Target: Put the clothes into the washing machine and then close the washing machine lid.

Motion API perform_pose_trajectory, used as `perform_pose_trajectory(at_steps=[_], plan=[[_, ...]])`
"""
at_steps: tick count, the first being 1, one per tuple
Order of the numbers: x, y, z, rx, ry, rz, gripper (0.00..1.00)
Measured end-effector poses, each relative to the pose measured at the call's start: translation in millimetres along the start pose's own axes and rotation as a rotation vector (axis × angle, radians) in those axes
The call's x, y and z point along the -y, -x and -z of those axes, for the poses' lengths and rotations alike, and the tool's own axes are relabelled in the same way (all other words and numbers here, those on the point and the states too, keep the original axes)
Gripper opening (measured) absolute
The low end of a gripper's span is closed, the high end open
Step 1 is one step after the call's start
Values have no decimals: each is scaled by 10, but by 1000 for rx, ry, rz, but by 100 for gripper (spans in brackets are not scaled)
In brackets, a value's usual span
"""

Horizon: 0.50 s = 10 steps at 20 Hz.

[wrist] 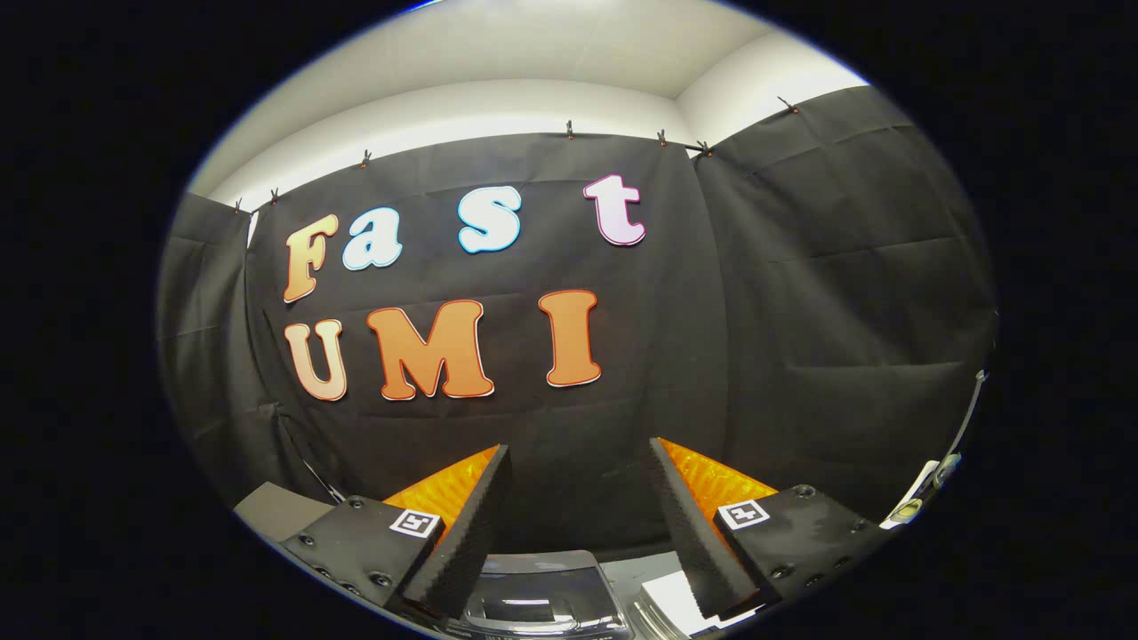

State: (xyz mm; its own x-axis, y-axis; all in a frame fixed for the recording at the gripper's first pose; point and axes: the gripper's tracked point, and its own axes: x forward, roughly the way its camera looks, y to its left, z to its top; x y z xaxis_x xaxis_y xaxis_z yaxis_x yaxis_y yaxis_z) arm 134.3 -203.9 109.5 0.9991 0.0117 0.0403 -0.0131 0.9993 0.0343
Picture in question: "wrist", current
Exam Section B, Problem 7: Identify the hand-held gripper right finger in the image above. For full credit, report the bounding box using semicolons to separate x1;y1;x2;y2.
647;437;894;620

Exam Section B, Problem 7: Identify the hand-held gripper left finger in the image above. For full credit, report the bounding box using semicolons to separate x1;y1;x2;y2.
280;444;514;623

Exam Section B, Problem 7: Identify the grey washing machine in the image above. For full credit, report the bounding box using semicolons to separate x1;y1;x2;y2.
436;548;741;640

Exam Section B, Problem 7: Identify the dark washing machine lid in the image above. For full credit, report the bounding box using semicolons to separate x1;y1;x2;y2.
443;549;634;640

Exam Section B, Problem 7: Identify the grey side table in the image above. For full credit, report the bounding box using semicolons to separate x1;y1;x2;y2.
233;482;338;544

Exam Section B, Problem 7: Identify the white shelf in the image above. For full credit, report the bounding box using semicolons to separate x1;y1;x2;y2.
880;459;940;532

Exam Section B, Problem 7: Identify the black backdrop cloth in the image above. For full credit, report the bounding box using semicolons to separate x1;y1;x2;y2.
158;86;997;559

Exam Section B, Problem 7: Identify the thin black cable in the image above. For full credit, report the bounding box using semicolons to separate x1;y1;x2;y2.
278;416;349;505

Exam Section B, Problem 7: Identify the grey cable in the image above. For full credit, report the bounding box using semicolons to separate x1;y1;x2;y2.
946;368;990;465

